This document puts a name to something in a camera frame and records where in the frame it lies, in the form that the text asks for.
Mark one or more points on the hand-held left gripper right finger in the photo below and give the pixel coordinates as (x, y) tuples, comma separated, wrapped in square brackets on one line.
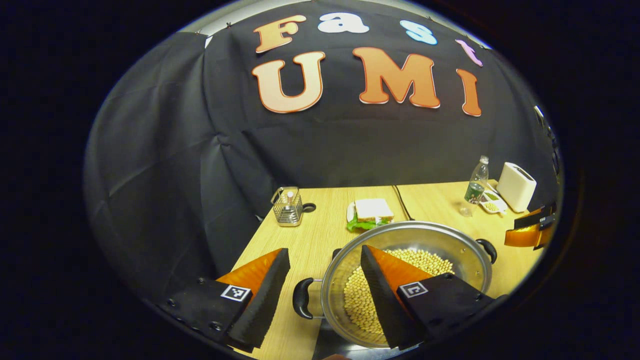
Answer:
[(380, 300)]

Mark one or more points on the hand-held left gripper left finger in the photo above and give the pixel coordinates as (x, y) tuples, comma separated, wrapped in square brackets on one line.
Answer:
[(265, 300)]

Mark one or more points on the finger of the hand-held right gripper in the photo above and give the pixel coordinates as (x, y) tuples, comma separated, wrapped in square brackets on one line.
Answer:
[(530, 235)]

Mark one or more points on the black induction cooktop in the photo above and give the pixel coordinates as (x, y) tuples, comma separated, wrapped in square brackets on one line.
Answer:
[(335, 350)]

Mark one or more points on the pile of yellow soybeans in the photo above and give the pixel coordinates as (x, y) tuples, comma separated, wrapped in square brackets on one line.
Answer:
[(357, 300)]

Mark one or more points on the white divided bean dish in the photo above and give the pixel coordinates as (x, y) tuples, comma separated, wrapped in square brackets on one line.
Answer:
[(492, 204)]

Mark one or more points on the white toaster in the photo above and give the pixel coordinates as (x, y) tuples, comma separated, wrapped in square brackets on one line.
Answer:
[(515, 187)]

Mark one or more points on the small clear glass object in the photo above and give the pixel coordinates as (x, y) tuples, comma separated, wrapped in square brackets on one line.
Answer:
[(466, 211)]

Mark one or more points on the clear plastic water bottle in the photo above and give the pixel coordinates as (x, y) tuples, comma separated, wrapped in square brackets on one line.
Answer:
[(476, 187)]

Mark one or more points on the sandwich with lettuce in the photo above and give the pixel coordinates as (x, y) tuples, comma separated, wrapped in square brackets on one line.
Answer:
[(372, 210)]

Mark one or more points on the black table grommet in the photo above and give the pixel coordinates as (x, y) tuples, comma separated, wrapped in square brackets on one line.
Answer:
[(309, 207)]

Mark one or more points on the black backdrop cloth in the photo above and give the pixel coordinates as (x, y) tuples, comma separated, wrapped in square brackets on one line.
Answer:
[(175, 150)]

